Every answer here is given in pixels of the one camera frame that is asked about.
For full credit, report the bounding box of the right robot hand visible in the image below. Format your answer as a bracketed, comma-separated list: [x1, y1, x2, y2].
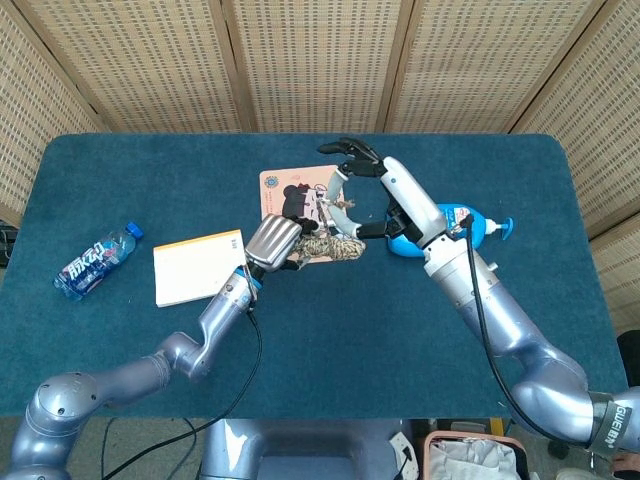
[317, 137, 449, 251]

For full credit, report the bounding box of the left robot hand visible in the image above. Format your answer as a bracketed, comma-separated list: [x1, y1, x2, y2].
[244, 213, 321, 274]

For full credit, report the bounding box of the braided beige rope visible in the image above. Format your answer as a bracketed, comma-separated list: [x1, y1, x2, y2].
[292, 197, 366, 264]

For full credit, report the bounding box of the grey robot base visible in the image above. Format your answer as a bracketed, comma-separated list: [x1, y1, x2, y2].
[199, 418, 416, 480]

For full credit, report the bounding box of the pink cartoon mouse pad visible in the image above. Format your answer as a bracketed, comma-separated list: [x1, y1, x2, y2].
[258, 164, 354, 269]

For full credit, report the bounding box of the blue pump detergent bottle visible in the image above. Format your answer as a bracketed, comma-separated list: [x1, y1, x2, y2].
[387, 200, 515, 259]

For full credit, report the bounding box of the white notebook yellow spine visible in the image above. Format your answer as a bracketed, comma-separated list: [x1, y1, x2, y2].
[152, 229, 250, 309]

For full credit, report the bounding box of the blue carpet table cover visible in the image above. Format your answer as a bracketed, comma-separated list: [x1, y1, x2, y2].
[0, 132, 630, 420]

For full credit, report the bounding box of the bamboo folding screen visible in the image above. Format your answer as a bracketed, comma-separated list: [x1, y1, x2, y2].
[0, 0, 640, 341]

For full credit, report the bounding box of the clear plastic drink bottle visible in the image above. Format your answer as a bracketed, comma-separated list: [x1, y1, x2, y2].
[53, 221, 145, 302]

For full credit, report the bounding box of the white power strip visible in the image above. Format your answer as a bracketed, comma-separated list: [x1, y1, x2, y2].
[389, 430, 419, 474]

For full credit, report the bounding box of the pink waste bin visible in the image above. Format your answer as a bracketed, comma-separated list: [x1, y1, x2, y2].
[423, 430, 531, 480]

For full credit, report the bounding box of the white cloth in bin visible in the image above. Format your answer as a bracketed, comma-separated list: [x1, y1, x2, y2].
[430, 439, 519, 480]

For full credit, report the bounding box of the black floor equipment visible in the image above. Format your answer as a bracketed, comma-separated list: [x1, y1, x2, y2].
[0, 219, 21, 269]

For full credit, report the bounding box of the black box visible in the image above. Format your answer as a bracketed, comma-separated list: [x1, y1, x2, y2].
[615, 329, 640, 389]

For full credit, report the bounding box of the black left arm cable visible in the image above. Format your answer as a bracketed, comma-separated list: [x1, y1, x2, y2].
[99, 294, 265, 480]

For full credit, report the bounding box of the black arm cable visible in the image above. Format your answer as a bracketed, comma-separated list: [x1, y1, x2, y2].
[99, 294, 265, 480]
[452, 213, 591, 447]

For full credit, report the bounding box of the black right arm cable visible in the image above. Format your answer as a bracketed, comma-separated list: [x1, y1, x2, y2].
[452, 213, 591, 447]

